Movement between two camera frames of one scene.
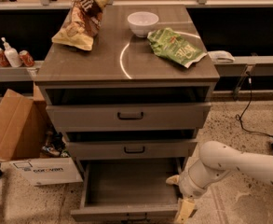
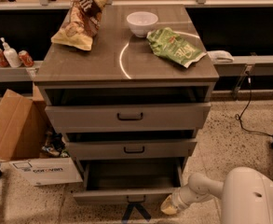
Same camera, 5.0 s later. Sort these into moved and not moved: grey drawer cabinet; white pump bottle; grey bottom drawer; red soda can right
Moved: grey bottom drawer
Not moved: grey drawer cabinet; white pump bottle; red soda can right
